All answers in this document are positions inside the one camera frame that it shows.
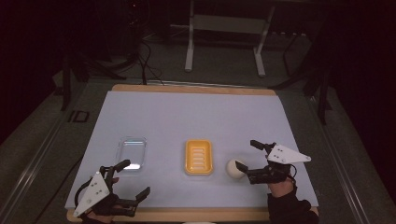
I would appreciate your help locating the yellow soap dish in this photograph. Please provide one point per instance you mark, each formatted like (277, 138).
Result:
(199, 157)

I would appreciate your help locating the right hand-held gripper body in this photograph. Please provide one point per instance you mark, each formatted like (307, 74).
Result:
(285, 155)

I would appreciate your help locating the white round soap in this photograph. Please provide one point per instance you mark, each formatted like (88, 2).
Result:
(232, 169)

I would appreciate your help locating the wooden table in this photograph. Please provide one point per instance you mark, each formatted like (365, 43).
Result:
(193, 89)

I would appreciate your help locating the metal floor rail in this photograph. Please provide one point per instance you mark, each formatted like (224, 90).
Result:
(339, 161)
(34, 161)

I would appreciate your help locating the person's right hand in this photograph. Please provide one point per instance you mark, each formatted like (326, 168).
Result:
(280, 188)

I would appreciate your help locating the person's left hand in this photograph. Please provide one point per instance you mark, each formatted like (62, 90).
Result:
(102, 219)

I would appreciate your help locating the black floor socket box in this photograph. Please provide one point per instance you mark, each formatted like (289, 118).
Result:
(79, 116)

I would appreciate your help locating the white metal stand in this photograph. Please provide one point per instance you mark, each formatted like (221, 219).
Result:
(227, 24)

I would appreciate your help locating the light blue table mat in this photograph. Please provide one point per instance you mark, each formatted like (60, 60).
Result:
(186, 118)

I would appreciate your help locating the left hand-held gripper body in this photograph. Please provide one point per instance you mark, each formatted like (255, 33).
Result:
(93, 191)

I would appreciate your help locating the clear plastic soap dish lid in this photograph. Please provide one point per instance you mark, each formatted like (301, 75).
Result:
(132, 152)

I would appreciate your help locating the black metal stand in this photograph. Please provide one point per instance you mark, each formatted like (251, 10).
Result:
(323, 93)
(66, 84)

